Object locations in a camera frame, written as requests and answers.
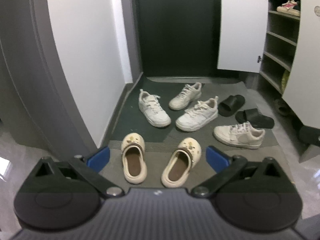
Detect cream clog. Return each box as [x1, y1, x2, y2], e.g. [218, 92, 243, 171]
[161, 138, 202, 188]
[121, 133, 148, 184]

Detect grey striped floor mat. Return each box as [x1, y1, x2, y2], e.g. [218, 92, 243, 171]
[99, 81, 292, 189]

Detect dark green floor mat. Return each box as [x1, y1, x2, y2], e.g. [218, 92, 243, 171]
[111, 76, 187, 142]

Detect black slide sandal back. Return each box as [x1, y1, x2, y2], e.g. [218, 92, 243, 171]
[218, 95, 245, 117]

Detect black slide sandal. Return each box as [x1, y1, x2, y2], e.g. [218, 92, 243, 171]
[235, 108, 274, 129]
[218, 95, 245, 117]

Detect black slide sandal front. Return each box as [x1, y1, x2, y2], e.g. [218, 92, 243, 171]
[235, 108, 274, 129]

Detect dark shoe under cabinet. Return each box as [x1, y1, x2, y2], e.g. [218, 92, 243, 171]
[274, 98, 291, 116]

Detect right white cabinet door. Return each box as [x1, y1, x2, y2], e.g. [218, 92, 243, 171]
[283, 0, 320, 129]

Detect white cabinet door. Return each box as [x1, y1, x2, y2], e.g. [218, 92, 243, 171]
[217, 0, 268, 73]
[283, 0, 320, 129]

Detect yellow-green shoe on shelf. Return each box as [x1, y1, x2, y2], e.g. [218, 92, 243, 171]
[281, 70, 290, 93]

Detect dark entrance door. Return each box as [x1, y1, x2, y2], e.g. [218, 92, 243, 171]
[134, 0, 221, 76]

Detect grey shoe cabinet shelves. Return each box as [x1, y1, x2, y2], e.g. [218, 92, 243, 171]
[260, 0, 300, 95]

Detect left white cabinet door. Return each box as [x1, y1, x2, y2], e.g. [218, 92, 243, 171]
[217, 0, 268, 73]

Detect pink white sneaker on shelf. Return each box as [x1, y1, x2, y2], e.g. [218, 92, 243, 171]
[277, 0, 300, 17]

